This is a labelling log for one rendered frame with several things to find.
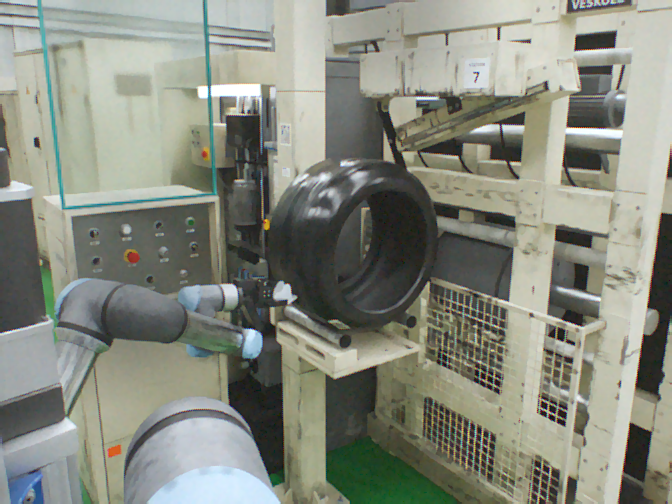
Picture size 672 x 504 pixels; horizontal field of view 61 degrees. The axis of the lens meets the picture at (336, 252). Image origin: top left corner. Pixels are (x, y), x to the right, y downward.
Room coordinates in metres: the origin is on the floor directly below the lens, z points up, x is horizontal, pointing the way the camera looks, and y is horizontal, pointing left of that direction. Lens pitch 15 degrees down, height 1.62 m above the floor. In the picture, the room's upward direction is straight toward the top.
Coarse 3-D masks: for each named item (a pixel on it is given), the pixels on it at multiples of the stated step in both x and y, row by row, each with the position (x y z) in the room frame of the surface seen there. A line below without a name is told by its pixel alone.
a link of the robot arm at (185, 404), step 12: (168, 408) 0.45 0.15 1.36; (180, 408) 0.45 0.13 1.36; (192, 408) 0.44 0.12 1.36; (204, 408) 0.45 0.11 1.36; (216, 408) 0.45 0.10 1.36; (228, 408) 0.47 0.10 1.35; (144, 420) 0.45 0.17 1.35; (156, 420) 0.44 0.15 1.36; (240, 420) 0.46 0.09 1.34; (144, 432) 0.43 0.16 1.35; (132, 444) 0.43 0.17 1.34
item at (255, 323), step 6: (246, 306) 1.55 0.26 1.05; (252, 306) 1.56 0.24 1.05; (246, 312) 1.57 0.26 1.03; (252, 312) 1.56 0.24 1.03; (246, 318) 1.59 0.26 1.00; (252, 318) 1.56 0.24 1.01; (258, 318) 1.57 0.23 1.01; (252, 324) 1.57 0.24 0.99; (258, 324) 1.57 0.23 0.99; (258, 330) 1.57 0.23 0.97
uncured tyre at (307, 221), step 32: (352, 160) 1.79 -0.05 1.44; (384, 160) 1.81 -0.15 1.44; (288, 192) 1.77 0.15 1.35; (320, 192) 1.66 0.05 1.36; (352, 192) 1.66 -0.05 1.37; (384, 192) 2.05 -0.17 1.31; (416, 192) 1.80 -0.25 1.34; (288, 224) 1.68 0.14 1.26; (320, 224) 1.61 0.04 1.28; (384, 224) 2.07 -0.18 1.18; (416, 224) 1.98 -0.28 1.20; (288, 256) 1.65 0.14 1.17; (320, 256) 1.59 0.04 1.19; (384, 256) 2.06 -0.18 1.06; (416, 256) 1.97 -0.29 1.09; (320, 288) 1.60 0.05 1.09; (352, 288) 1.99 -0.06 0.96; (384, 288) 1.98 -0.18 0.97; (416, 288) 1.81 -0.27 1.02; (320, 320) 1.69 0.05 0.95; (352, 320) 1.66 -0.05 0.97; (384, 320) 1.74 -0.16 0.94
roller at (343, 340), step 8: (288, 304) 1.93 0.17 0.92; (288, 312) 1.89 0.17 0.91; (296, 312) 1.86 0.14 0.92; (304, 312) 1.85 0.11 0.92; (296, 320) 1.85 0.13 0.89; (304, 320) 1.81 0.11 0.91; (312, 320) 1.78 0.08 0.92; (312, 328) 1.76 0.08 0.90; (320, 328) 1.73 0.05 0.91; (328, 328) 1.71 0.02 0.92; (328, 336) 1.69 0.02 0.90; (336, 336) 1.66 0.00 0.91; (344, 336) 1.65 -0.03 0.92; (336, 344) 1.66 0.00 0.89; (344, 344) 1.65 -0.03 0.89
